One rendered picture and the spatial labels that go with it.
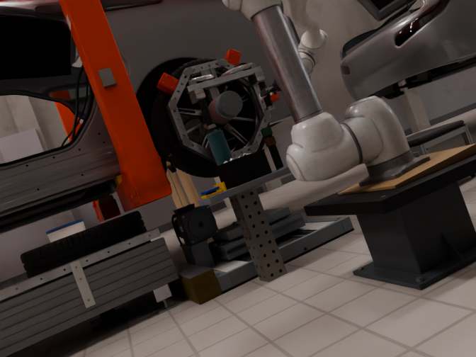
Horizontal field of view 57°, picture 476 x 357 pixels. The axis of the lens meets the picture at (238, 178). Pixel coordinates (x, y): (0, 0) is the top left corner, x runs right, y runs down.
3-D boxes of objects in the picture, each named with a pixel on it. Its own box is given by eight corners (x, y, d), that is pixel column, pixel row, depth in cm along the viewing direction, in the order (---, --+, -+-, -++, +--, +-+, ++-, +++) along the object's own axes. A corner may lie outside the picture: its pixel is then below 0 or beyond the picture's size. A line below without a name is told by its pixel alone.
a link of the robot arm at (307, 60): (292, 93, 201) (307, 72, 205) (309, 82, 186) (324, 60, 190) (275, 77, 198) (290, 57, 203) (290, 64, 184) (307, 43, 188)
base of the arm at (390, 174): (439, 154, 149) (433, 139, 148) (397, 178, 139) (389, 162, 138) (399, 164, 165) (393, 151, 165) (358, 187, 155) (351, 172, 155)
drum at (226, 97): (233, 121, 247) (224, 98, 247) (248, 111, 227) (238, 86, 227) (211, 129, 242) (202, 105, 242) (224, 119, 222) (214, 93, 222)
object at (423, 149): (438, 197, 238) (416, 139, 238) (389, 203, 271) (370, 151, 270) (486, 173, 256) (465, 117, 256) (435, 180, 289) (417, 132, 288)
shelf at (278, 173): (278, 176, 220) (275, 170, 220) (294, 171, 204) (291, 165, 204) (200, 206, 204) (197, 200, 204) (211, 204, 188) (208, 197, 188)
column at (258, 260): (278, 271, 210) (246, 188, 209) (287, 273, 201) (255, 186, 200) (259, 280, 206) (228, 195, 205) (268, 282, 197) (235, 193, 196)
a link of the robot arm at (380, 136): (420, 146, 143) (393, 83, 143) (370, 168, 142) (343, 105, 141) (397, 150, 159) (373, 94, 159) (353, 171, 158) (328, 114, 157)
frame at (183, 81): (276, 144, 255) (243, 55, 254) (281, 142, 249) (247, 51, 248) (190, 175, 234) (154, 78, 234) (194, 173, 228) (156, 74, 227)
